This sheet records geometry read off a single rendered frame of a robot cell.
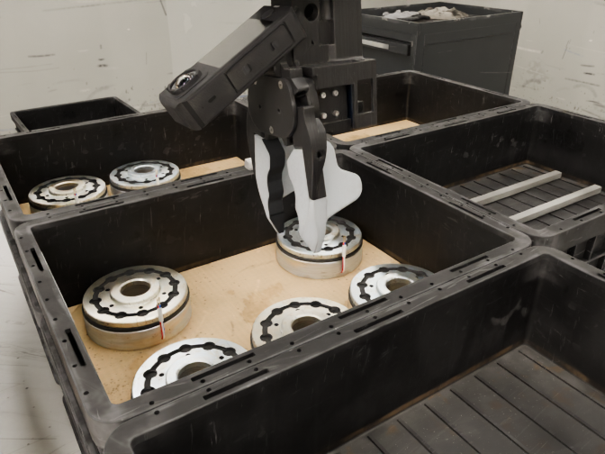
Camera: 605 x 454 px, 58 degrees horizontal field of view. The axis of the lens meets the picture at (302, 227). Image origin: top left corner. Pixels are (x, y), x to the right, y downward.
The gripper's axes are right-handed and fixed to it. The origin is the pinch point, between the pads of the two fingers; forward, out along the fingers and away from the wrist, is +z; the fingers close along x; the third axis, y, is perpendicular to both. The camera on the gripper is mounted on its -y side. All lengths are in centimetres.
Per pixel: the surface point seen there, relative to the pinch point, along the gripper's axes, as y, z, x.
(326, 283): 8.4, 11.1, 7.2
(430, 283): 6.6, 3.2, -10.4
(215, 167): 13.2, 6.5, 45.7
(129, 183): -3.1, 4.0, 39.1
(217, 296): -2.9, 10.5, 11.5
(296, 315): -0.2, 8.3, -0.5
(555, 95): 327, 52, 190
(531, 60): 327, 31, 210
